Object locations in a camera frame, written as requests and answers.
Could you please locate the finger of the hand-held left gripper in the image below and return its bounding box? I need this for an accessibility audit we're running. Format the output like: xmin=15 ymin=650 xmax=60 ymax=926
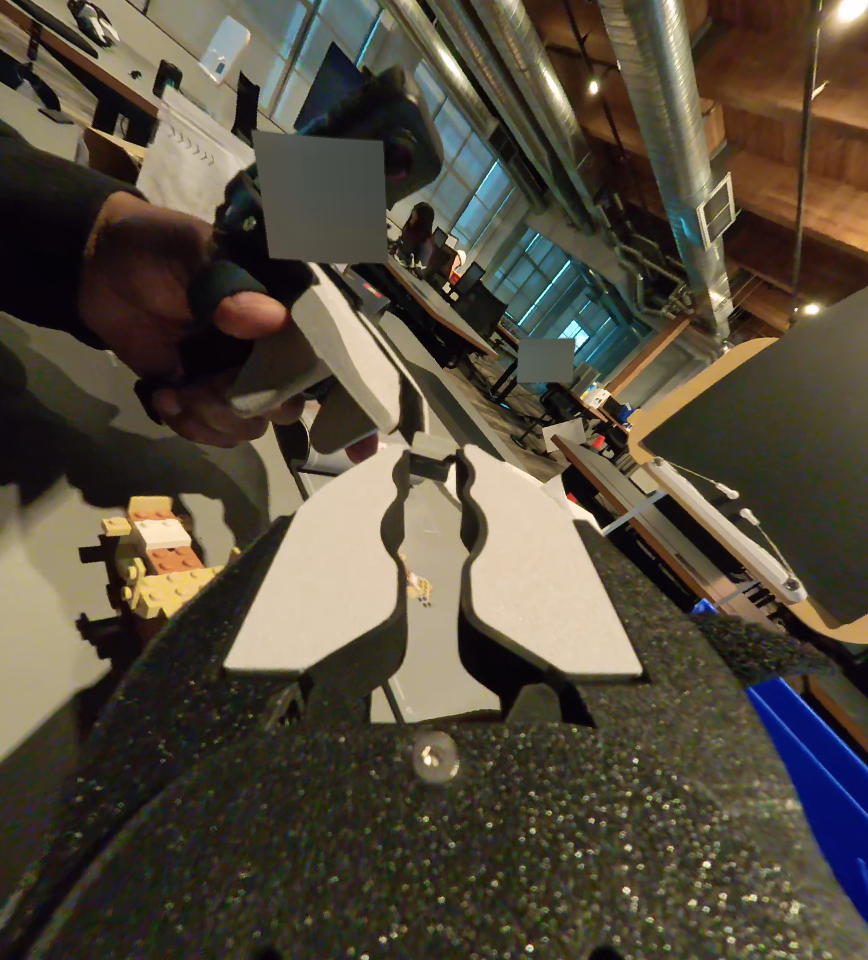
xmin=225 ymin=298 xmax=332 ymax=421
xmin=290 ymin=262 xmax=429 ymax=456

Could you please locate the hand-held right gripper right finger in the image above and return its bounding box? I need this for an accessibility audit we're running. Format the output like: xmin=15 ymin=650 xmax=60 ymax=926
xmin=456 ymin=442 xmax=646 ymax=685

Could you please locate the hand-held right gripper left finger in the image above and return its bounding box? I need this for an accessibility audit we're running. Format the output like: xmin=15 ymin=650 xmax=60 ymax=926
xmin=222 ymin=448 xmax=412 ymax=678

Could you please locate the grey instruction booklet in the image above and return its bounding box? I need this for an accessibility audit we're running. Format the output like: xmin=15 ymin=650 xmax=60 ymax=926
xmin=370 ymin=450 xmax=506 ymax=725

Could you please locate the small black toy brick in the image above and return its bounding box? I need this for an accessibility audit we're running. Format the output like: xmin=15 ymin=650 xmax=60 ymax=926
xmin=407 ymin=450 xmax=457 ymax=485

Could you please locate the brown yellow toy brick model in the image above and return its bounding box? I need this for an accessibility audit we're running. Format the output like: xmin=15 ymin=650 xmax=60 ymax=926
xmin=77 ymin=495 xmax=243 ymax=646

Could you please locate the blue plastic bin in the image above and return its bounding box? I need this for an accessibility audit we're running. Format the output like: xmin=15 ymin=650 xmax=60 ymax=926
xmin=692 ymin=600 xmax=868 ymax=960

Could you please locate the person's left forearm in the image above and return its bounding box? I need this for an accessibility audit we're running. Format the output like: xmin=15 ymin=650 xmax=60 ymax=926
xmin=0 ymin=90 xmax=151 ymax=354

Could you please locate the wood-edged grey desk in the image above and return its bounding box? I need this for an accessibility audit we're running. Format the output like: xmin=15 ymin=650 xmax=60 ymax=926
xmin=552 ymin=427 xmax=787 ymax=627

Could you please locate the person's left hand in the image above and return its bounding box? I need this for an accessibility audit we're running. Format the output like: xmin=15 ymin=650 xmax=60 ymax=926
xmin=77 ymin=191 xmax=311 ymax=451

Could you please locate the black computer monitor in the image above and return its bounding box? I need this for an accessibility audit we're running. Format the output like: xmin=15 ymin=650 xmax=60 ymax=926
xmin=295 ymin=41 xmax=367 ymax=132

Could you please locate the black wood-edged divider panel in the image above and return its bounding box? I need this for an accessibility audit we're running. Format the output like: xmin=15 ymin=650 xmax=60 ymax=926
xmin=629 ymin=262 xmax=868 ymax=646

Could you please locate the silver ventilation duct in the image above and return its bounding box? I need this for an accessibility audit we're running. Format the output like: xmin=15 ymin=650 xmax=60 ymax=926
xmin=597 ymin=0 xmax=741 ymax=335

